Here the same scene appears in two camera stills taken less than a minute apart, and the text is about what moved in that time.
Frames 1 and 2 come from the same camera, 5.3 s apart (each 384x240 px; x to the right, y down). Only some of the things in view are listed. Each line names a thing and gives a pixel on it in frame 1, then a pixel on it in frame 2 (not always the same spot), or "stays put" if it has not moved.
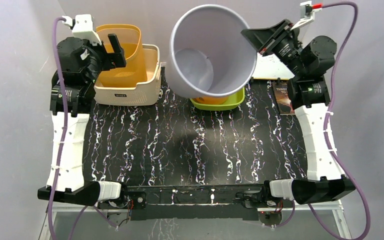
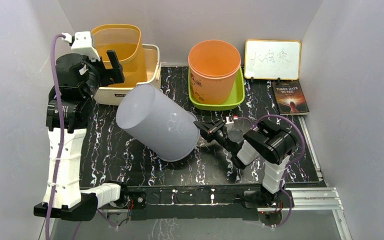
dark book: (283, 93) stays put
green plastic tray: (234, 101) stays put
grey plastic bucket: (208, 56) → (157, 123)
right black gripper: (262, 38) → (208, 130)
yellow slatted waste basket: (130, 38) stays put
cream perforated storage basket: (147, 94) stays put
